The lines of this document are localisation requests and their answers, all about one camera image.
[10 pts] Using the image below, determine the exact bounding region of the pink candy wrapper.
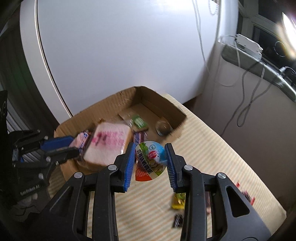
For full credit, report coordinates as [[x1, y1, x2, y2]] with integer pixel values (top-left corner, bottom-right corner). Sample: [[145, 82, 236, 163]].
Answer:
[[69, 130, 90, 153]]

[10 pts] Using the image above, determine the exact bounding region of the black patterned candy wrapper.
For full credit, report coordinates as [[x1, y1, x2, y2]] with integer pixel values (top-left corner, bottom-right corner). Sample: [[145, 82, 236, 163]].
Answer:
[[172, 214, 184, 228]]

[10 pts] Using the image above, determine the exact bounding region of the red-end dark date snack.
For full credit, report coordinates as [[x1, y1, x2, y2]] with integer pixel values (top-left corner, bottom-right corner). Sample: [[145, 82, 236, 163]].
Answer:
[[235, 182, 255, 205]]

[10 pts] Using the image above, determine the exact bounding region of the packaged pink bread slice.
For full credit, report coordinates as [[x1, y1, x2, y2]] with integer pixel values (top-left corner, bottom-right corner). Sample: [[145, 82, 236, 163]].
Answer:
[[77, 122, 133, 172]]

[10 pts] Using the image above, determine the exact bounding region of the round jelly cup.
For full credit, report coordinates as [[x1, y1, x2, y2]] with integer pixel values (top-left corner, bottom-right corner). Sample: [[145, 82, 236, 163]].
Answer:
[[135, 141, 167, 182]]

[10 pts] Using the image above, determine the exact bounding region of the large Snickers bar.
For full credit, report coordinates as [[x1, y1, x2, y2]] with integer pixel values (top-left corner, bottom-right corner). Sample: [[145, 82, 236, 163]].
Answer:
[[133, 131, 148, 145]]

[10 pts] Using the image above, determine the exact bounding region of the green candy wrapper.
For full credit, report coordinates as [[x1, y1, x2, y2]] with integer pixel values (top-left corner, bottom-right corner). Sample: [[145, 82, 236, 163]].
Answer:
[[131, 115, 149, 132]]

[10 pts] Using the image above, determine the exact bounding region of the yellow candy wrapper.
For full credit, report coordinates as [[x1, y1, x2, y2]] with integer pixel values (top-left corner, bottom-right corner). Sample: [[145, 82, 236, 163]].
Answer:
[[171, 193, 186, 210]]

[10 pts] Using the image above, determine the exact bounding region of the striped beige tablecloth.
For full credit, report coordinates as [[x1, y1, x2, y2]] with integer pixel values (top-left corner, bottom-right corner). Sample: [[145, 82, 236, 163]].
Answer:
[[40, 86, 287, 240]]

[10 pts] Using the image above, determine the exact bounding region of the clear wrapped brown candy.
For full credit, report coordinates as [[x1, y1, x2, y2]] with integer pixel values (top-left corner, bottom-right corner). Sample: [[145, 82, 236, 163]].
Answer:
[[156, 120, 172, 137]]

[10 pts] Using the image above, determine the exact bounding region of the brown cardboard box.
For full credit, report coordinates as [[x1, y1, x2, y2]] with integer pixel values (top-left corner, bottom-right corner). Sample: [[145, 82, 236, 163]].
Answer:
[[54, 86, 186, 180]]

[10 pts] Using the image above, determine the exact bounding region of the grey window sill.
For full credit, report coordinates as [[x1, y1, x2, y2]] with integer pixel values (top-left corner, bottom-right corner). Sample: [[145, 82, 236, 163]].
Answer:
[[221, 44, 295, 103]]

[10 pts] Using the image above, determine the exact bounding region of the white power adapter box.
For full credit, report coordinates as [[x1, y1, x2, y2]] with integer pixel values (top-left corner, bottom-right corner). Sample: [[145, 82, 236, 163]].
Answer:
[[235, 34, 263, 53]]

